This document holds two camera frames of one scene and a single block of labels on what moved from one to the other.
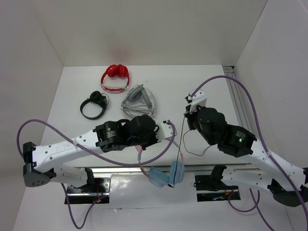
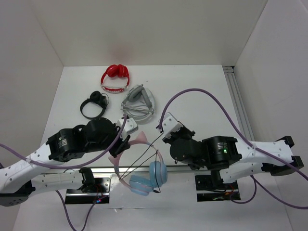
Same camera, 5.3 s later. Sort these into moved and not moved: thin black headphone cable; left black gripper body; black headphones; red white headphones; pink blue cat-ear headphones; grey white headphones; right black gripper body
Moved: thin black headphone cable; left black gripper body; pink blue cat-ear headphones; right black gripper body
Not moved: red white headphones; black headphones; grey white headphones
